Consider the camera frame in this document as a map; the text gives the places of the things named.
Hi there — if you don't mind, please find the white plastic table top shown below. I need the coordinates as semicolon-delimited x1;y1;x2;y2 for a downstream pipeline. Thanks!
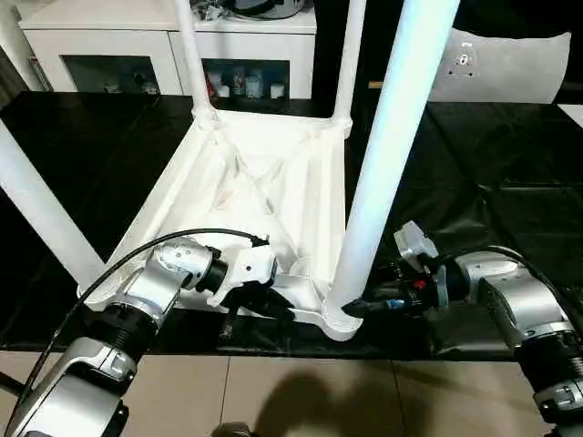
76;106;366;342

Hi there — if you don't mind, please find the white plastic table leg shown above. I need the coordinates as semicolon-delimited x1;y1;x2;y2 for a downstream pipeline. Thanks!
331;0;369;127
326;0;462;316
171;0;216;129
0;121;107;293

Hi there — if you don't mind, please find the black work mat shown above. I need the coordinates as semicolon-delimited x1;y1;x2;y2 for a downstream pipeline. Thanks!
0;89;583;364

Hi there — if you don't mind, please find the grey cushion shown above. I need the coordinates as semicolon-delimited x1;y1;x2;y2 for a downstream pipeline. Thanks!
426;25;574;105

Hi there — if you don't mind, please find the white flat panel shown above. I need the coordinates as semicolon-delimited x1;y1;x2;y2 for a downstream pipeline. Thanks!
557;102;583;129

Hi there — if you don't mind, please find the black metal rod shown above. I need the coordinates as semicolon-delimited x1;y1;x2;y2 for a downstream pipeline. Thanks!
0;370;25;398

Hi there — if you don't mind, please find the black cabinet with gold label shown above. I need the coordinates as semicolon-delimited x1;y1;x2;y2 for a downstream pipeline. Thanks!
312;0;457;105

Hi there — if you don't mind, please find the round grey appliance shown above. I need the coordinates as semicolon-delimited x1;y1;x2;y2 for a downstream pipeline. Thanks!
230;0;307;20

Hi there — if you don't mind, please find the white sideboard with glass doors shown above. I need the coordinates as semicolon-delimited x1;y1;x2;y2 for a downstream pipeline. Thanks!
19;0;319;100

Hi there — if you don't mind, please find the bag of black parts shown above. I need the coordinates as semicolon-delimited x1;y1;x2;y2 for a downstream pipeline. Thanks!
188;0;230;23

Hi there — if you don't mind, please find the grey curtain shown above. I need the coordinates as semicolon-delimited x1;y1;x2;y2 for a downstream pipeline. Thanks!
0;45;32;111

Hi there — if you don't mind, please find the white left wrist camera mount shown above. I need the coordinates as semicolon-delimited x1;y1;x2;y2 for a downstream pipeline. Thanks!
206;244;279;311

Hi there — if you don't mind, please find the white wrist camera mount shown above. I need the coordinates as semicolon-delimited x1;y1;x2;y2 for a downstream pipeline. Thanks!
393;219;451;316
206;244;279;311

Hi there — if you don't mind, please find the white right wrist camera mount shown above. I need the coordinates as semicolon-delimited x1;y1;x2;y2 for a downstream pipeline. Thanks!
393;219;451;316

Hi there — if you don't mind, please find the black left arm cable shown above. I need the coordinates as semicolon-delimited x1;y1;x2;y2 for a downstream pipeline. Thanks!
16;228;271;412

